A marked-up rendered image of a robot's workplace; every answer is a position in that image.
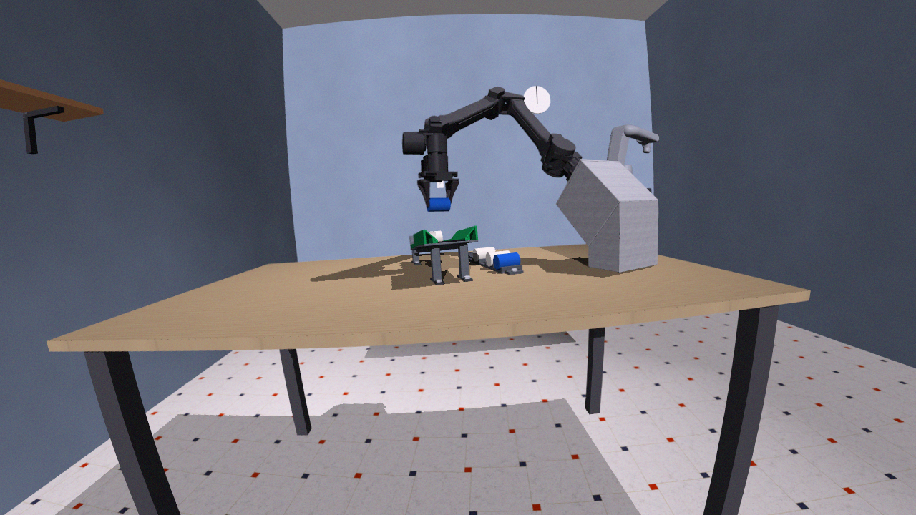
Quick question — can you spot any blue cylinder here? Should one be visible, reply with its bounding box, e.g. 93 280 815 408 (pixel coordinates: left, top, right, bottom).
427 197 451 212
493 252 520 270

